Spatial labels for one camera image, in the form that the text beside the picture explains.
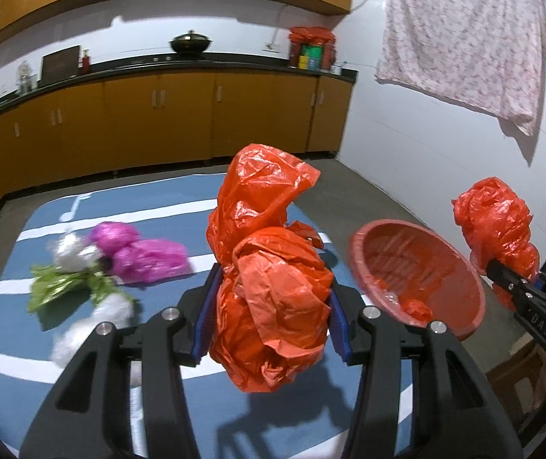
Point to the wooden cabinets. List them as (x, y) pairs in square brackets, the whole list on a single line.
[(62, 5), (134, 119)]

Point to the white plastic bag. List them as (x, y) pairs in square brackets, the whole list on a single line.
[(96, 320)]

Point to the wooden lower cabinets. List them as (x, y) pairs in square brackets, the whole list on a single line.
[(134, 119)]

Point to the small orange plastic bag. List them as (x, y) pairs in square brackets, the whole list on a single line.
[(416, 311)]

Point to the red bag over jars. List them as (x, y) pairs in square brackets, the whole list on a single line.
[(311, 36)]

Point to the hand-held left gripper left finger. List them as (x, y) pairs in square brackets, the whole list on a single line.
[(200, 339)]

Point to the red plastic basket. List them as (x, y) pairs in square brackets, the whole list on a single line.
[(426, 267)]

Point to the jar with plastic bag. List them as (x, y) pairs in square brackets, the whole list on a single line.
[(25, 79)]

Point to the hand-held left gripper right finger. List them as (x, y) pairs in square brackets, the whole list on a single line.
[(342, 339)]

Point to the large orange plastic bag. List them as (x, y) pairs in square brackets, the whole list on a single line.
[(268, 272)]

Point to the wooden upper cabinets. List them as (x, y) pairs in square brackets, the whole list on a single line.
[(62, 5)]

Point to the clear plastic bag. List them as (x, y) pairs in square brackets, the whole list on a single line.
[(72, 251)]

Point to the floral hanging sheet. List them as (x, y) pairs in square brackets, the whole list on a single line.
[(464, 33)]

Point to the blue striped tablecloth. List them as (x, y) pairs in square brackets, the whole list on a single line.
[(39, 373)]

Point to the dark brown cutting board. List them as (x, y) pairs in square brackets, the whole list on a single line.
[(60, 63)]

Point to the red bag with bottles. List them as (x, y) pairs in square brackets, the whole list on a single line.
[(295, 55)]

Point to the black wok with lid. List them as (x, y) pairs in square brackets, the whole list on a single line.
[(190, 43)]

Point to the wooden stool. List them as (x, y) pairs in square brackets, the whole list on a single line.
[(516, 368)]

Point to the black kitchen countertop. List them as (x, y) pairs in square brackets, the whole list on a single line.
[(134, 64)]

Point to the red bottle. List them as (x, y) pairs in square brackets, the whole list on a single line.
[(85, 63)]

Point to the purple plastic bag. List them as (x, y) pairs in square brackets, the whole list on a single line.
[(144, 258)]

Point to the green box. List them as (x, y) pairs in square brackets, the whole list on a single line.
[(313, 56)]

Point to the light green plastic bag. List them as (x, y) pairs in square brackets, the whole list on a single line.
[(62, 287)]

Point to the white mug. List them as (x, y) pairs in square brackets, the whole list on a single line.
[(336, 69)]

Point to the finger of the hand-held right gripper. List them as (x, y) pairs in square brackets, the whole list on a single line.
[(509, 279)]

